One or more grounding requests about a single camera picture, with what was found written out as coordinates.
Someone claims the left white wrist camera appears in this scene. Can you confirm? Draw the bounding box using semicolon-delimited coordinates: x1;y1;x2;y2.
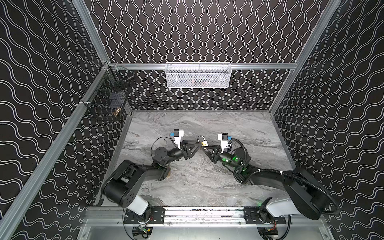
170;129;184;149

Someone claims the black mounting plate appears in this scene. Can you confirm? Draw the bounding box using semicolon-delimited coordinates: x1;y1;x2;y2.
244;207;287;225
123;207;166;225

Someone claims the brass item in black basket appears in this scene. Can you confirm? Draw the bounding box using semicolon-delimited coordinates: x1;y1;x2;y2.
113;108;122;116

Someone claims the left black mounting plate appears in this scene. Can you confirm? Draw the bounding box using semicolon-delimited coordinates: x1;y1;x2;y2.
123;207;166;225

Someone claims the white mesh wall basket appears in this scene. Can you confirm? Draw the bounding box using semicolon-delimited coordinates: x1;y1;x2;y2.
165;62;232;89

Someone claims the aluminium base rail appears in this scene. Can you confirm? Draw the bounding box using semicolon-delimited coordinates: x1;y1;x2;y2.
85;206;326;226

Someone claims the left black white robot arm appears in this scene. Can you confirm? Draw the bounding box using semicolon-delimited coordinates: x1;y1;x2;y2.
102;141;202;223

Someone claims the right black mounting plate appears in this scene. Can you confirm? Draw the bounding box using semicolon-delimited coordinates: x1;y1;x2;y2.
244;207;287;225

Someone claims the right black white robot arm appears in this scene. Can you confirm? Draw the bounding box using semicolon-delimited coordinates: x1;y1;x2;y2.
202;146;341;220

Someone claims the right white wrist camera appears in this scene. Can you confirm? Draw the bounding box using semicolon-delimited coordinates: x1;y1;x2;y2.
217;133;232;153

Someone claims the black wire wall basket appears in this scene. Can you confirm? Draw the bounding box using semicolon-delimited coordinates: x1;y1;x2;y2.
86;66;136;122

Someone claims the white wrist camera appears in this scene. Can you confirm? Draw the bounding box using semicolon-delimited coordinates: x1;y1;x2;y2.
170;129;184;149
217;133;232;153

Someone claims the small brass padlock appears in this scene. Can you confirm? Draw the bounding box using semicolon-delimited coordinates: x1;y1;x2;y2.
197;136;209;147

